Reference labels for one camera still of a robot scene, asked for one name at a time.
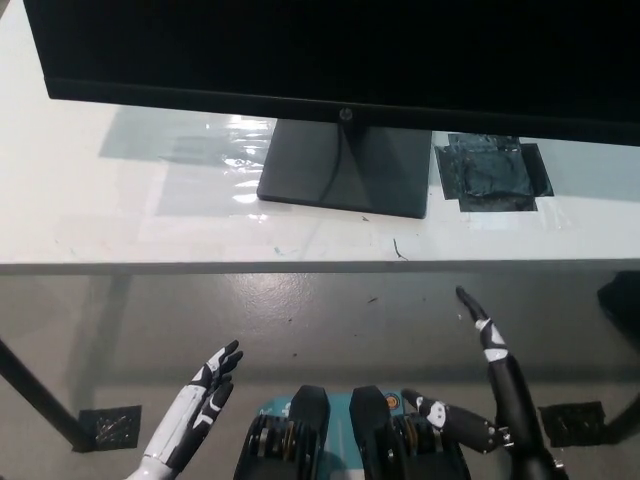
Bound clear plastic film sheet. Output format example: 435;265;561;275
98;111;282;221

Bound white and black left hand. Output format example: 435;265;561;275
142;340;245;471

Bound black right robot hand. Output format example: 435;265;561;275
402;285;549;469

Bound dark object under desk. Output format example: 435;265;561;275
596;269;640;332

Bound black floor tape patch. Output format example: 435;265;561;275
538;400;610;449
77;404;143;450

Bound black teal robot body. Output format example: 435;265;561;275
233;383;475;480

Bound black metal table leg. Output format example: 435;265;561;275
0;337;99;454

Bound black tape patch on desk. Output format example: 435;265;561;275
432;132;554;213

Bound black HP computer monitor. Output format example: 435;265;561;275
22;0;640;220

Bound black monitor cable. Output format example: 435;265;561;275
318;121;350;204

